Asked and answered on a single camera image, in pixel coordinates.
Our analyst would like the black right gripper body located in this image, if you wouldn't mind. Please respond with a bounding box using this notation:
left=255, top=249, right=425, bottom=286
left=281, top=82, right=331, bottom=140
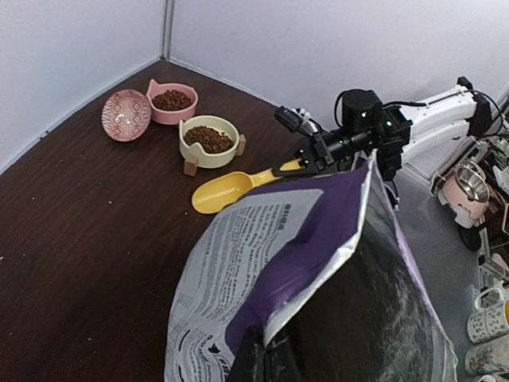
left=308, top=133, right=337, bottom=175

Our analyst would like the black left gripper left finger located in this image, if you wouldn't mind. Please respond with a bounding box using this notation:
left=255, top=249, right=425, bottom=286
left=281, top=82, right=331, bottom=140
left=230, top=326, right=266, bottom=382

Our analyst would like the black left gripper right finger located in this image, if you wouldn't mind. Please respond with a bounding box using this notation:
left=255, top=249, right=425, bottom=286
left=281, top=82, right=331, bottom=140
left=265, top=340, right=302, bottom=382

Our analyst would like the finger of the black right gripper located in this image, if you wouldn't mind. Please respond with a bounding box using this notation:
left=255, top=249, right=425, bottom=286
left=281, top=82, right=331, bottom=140
left=272, top=149, right=313, bottom=173
left=276, top=170, right=330, bottom=184

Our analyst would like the yellow plastic food scoop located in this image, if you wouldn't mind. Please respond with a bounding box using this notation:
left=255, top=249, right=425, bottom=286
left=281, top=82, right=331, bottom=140
left=192, top=169, right=282, bottom=214

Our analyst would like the purple pet food bag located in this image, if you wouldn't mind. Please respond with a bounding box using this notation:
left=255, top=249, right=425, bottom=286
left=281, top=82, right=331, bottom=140
left=164, top=155, right=458, bottom=381

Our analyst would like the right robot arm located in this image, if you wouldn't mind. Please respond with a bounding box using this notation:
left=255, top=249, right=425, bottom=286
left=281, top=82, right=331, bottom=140
left=271, top=76, right=503, bottom=181

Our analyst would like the cream cat-ear pet bowl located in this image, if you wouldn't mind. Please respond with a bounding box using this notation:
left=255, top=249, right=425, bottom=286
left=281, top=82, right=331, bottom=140
left=179, top=115, right=240, bottom=169

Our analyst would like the pink steel-lined pet bowl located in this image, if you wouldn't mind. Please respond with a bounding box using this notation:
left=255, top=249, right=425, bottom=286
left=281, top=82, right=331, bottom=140
left=437, top=159, right=490, bottom=229

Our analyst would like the pink cat-ear pet bowl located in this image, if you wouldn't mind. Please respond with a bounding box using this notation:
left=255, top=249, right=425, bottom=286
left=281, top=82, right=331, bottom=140
left=146, top=79, right=199, bottom=126

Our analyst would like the brown kibble in cream bowl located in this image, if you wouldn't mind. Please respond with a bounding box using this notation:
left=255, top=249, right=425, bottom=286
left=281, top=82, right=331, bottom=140
left=184, top=126, right=234, bottom=154

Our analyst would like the wooden stand under cream bowl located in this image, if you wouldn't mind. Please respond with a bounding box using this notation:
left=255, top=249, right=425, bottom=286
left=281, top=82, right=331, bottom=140
left=180, top=134, right=247, bottom=177

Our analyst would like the brown kibble in pink bowl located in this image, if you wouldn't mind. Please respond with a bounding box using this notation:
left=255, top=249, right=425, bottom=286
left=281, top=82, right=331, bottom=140
left=152, top=89, right=193, bottom=111

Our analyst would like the red patterned ceramic bowl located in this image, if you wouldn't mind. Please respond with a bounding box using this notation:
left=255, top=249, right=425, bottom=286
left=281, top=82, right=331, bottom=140
left=101, top=89, right=152, bottom=142

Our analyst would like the floral ceramic mug upper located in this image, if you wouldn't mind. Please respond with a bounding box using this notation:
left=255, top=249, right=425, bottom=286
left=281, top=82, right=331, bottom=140
left=467, top=287, right=508, bottom=344

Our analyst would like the floral ceramic mug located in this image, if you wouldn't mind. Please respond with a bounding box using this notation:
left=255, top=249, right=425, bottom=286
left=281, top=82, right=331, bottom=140
left=467, top=287, right=508, bottom=344
left=464, top=344, right=508, bottom=376

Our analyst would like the floral ceramic mug lower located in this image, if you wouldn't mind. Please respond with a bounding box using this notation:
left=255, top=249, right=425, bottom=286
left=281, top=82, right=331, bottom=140
left=464, top=344, right=508, bottom=376

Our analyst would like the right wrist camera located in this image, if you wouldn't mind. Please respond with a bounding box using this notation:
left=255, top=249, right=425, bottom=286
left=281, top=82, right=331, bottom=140
left=274, top=106, right=322, bottom=137

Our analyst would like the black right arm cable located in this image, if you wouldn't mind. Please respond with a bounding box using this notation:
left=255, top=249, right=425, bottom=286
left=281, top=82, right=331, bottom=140
left=397, top=91, right=509, bottom=140

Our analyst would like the aluminium corner post right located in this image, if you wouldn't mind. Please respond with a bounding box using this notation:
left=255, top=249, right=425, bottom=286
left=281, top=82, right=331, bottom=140
left=160, top=0, right=176, bottom=61

